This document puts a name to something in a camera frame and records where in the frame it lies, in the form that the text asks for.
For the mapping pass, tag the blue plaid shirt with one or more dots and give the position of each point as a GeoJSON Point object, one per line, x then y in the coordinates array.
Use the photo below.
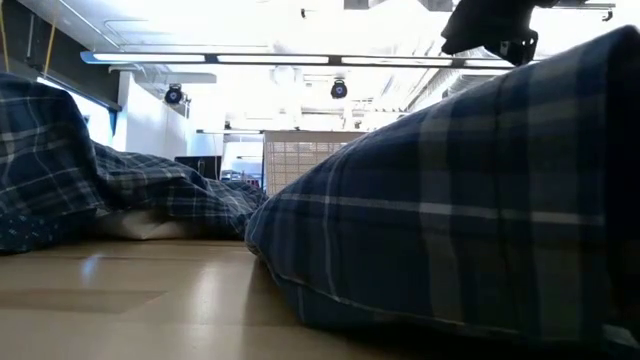
{"type": "Point", "coordinates": [425, 225]}

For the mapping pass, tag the white laundry basket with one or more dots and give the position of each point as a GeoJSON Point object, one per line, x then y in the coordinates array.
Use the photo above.
{"type": "Point", "coordinates": [300, 160]}

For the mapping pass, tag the black round ceiling spotlight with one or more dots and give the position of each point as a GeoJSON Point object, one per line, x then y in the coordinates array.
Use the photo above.
{"type": "Point", "coordinates": [339, 89]}
{"type": "Point", "coordinates": [173, 94]}

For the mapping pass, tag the long ceiling light bar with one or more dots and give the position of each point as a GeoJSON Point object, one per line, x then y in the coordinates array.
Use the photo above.
{"type": "Point", "coordinates": [275, 59]}

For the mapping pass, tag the short fluorescent light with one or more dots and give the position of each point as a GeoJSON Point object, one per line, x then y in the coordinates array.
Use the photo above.
{"type": "Point", "coordinates": [230, 131]}

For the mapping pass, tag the black monitor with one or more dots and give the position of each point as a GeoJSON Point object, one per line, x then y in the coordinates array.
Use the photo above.
{"type": "Point", "coordinates": [200, 165]}

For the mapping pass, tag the cream folded garment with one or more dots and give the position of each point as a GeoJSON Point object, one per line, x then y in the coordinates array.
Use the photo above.
{"type": "Point", "coordinates": [150, 225]}

